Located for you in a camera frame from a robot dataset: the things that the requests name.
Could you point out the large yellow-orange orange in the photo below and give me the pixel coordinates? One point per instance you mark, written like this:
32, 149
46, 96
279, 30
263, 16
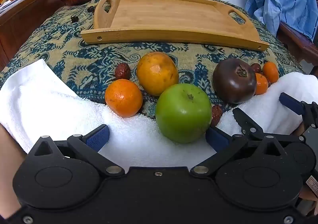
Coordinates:
156, 72

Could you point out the wooden serving tray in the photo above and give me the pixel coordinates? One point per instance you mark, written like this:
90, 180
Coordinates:
161, 15

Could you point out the green apple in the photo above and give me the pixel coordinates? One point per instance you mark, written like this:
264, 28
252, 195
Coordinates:
181, 114

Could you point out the small dark lump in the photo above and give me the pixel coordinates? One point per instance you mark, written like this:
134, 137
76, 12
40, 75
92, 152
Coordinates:
91, 9
74, 18

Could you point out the white towel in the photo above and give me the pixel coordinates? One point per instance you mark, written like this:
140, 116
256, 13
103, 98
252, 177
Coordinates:
49, 104

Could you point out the person's bare leg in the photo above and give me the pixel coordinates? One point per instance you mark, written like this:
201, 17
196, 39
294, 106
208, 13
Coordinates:
6, 164

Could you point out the red jujube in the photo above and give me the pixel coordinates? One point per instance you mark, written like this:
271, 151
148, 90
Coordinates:
122, 71
256, 67
216, 114

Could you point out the brown wooden cabinet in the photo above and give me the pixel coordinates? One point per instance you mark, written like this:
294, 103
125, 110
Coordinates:
22, 22

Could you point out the orange tangerine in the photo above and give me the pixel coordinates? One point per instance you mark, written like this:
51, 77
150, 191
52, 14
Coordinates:
260, 84
123, 97
270, 71

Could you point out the dark wooden chair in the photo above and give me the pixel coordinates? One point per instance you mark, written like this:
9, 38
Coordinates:
298, 40

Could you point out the dark brown persimmon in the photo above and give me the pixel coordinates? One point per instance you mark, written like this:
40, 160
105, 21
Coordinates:
231, 84

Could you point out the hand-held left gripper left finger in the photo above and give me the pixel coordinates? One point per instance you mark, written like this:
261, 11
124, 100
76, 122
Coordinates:
98, 137

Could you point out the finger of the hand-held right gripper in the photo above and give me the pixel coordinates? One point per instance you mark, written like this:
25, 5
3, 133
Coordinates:
289, 103
246, 120

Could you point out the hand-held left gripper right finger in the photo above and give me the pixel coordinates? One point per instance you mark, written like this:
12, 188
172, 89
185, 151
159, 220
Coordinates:
216, 140

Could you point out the teal patterned blanket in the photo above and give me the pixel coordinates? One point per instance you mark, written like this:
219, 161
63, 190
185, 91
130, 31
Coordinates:
74, 47

